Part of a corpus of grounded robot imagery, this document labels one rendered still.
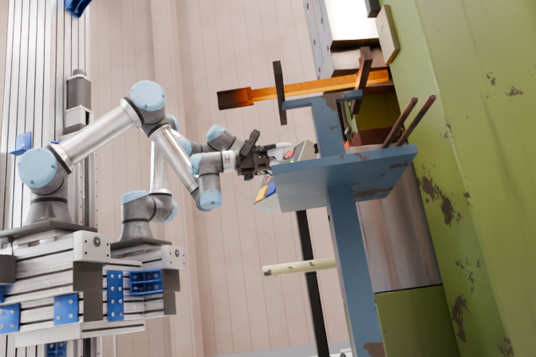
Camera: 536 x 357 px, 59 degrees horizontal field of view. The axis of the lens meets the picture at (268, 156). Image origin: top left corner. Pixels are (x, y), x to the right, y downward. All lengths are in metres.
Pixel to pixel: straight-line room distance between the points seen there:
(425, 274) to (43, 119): 1.55
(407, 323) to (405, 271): 0.14
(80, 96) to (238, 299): 3.91
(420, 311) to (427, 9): 0.87
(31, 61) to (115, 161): 4.66
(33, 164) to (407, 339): 1.22
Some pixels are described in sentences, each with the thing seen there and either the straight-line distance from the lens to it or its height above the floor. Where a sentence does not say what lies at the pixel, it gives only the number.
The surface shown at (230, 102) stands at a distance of 1.25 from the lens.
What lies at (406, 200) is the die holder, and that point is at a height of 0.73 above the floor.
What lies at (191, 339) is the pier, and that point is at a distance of 5.71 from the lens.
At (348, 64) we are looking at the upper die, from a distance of 1.81.
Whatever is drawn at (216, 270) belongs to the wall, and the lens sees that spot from 5.77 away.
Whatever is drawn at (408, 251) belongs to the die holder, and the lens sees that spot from 1.47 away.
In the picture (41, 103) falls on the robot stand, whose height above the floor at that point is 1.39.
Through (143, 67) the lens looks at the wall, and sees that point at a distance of 7.14.
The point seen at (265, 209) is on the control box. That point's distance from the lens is 2.28.
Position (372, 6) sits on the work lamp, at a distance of 1.72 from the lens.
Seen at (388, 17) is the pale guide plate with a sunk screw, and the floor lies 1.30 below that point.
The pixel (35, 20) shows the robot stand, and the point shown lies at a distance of 2.40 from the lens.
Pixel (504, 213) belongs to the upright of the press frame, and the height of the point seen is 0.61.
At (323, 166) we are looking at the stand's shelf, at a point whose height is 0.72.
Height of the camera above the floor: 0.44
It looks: 19 degrees up
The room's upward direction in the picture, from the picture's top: 8 degrees counter-clockwise
